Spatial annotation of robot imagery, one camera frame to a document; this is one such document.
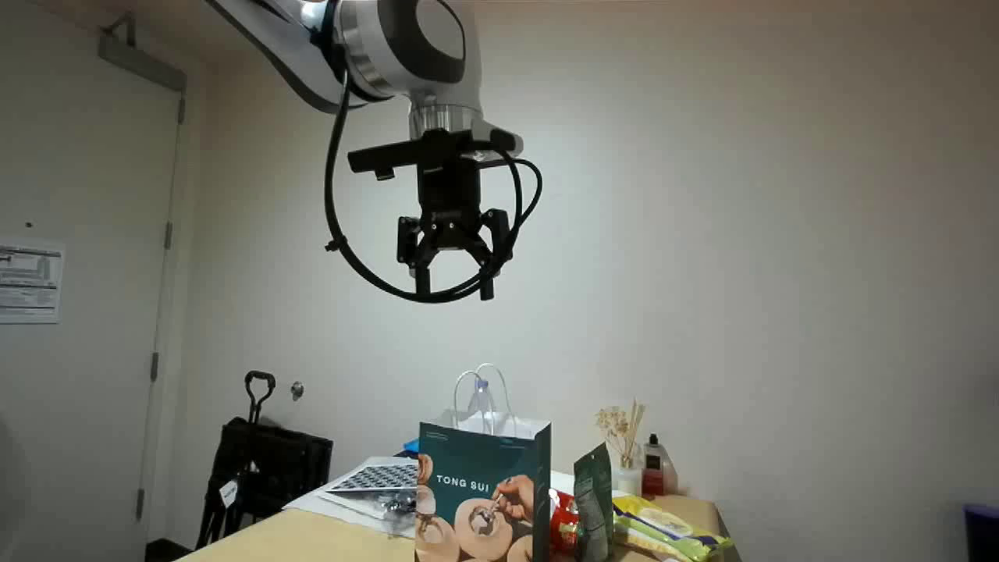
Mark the white door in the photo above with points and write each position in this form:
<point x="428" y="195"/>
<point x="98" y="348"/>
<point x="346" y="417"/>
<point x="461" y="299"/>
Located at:
<point x="81" y="364"/>

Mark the dark blue box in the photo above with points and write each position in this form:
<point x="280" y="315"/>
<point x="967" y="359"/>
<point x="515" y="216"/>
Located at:
<point x="985" y="531"/>

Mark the white paper notice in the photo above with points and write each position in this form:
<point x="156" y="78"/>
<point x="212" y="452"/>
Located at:
<point x="29" y="281"/>

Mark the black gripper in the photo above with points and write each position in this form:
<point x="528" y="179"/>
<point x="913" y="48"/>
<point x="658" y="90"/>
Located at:
<point x="452" y="191"/>

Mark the grey door closer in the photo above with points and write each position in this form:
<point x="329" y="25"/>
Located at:
<point x="141" y="59"/>

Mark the red snack packet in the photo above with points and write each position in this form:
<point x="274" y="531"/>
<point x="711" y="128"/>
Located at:
<point x="564" y="519"/>

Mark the yellow green snack packets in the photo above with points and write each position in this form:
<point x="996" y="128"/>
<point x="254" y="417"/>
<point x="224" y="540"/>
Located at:
<point x="666" y="531"/>

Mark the reed diffuser with sticks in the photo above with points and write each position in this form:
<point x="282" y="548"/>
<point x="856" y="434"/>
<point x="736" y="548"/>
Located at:
<point x="628" y="446"/>

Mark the dark green standing packet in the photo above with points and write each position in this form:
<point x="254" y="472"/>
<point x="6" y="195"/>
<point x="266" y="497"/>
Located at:
<point x="594" y="503"/>

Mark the colourful cardboard box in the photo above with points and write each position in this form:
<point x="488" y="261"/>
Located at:
<point x="479" y="489"/>

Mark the dark small bottle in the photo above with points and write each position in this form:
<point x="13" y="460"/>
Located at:
<point x="658" y="472"/>

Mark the white keyboard with dark keys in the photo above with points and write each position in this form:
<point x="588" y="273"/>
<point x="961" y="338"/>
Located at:
<point x="375" y="479"/>

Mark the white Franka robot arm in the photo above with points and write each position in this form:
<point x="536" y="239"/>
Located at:
<point x="395" y="40"/>

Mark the white papers stack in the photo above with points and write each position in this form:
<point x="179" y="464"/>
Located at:
<point x="347" y="503"/>

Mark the small metal wall knob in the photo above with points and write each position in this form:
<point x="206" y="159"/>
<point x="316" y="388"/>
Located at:
<point x="297" y="388"/>

